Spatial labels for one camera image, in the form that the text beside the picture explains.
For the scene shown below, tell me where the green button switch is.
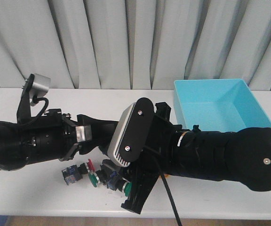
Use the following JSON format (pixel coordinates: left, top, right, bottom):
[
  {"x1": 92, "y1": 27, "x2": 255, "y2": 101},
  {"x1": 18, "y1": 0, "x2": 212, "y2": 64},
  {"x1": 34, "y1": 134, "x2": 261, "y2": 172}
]
[
  {"x1": 106, "y1": 176, "x2": 132, "y2": 197},
  {"x1": 88, "y1": 162, "x2": 117, "y2": 188}
]

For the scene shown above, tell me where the red button switch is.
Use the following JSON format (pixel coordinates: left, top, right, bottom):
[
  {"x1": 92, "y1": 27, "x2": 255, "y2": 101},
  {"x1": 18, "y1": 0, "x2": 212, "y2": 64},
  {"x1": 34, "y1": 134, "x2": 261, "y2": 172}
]
[{"x1": 62, "y1": 159, "x2": 95, "y2": 186}]

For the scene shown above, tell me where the grey pleated curtain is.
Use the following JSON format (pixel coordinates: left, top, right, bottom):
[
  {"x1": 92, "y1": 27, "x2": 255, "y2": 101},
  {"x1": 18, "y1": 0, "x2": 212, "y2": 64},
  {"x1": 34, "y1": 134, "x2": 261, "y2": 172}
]
[{"x1": 0, "y1": 0, "x2": 271, "y2": 91}]

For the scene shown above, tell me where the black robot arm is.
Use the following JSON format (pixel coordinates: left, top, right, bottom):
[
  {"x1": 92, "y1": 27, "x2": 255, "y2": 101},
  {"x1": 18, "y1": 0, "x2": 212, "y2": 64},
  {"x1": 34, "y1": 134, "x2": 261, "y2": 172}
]
[
  {"x1": 0, "y1": 109, "x2": 118, "y2": 171},
  {"x1": 120, "y1": 98, "x2": 271, "y2": 213}
]

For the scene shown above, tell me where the green button switch left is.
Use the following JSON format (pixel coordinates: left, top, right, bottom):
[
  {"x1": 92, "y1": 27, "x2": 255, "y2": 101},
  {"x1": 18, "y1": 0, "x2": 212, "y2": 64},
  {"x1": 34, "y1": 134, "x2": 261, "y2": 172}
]
[{"x1": 88, "y1": 162, "x2": 117, "y2": 188}]

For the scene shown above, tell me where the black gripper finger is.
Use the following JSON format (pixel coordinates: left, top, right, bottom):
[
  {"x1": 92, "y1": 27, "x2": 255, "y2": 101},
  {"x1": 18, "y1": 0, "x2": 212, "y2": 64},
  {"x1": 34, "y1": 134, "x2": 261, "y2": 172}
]
[
  {"x1": 155, "y1": 102, "x2": 171, "y2": 121},
  {"x1": 77, "y1": 114, "x2": 118, "y2": 155},
  {"x1": 121, "y1": 165, "x2": 159, "y2": 214}
]

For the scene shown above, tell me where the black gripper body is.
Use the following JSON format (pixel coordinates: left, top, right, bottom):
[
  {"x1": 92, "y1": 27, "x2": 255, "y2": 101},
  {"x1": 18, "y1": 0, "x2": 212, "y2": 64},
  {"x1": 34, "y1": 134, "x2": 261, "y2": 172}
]
[
  {"x1": 45, "y1": 109, "x2": 92, "y2": 161},
  {"x1": 130, "y1": 105, "x2": 185, "y2": 176}
]

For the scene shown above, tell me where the green button switch right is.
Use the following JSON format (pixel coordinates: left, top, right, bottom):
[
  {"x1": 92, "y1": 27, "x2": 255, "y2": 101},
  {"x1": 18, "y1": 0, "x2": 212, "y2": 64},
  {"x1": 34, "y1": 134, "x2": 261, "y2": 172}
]
[{"x1": 106, "y1": 176, "x2": 132, "y2": 197}]

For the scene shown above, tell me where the upside-down yellow button switch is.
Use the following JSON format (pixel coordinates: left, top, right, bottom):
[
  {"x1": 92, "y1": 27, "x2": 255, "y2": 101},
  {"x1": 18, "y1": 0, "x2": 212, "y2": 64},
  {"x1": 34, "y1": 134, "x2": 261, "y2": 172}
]
[{"x1": 159, "y1": 174, "x2": 170, "y2": 179}]

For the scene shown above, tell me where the light blue plastic box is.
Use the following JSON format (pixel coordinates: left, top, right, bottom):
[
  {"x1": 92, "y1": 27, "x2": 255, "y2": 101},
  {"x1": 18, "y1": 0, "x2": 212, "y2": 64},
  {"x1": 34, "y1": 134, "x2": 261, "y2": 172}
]
[{"x1": 174, "y1": 79, "x2": 271, "y2": 132}]

